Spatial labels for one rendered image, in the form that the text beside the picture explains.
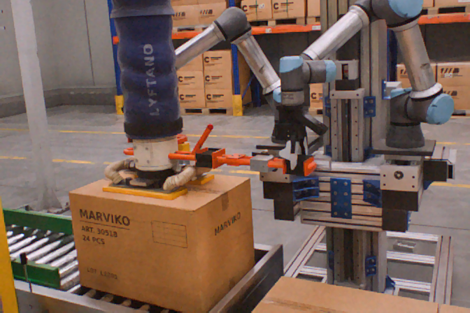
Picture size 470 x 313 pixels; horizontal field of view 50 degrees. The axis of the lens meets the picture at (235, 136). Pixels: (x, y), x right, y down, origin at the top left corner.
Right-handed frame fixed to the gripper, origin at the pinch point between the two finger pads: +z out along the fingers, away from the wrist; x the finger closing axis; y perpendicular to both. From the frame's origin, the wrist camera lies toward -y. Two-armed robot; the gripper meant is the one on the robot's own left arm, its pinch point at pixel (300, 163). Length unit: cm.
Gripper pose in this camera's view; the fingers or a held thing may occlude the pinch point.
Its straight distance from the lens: 170.6
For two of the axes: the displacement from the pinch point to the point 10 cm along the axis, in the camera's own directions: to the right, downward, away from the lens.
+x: -4.9, 1.9, -8.5
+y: -8.7, -0.5, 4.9
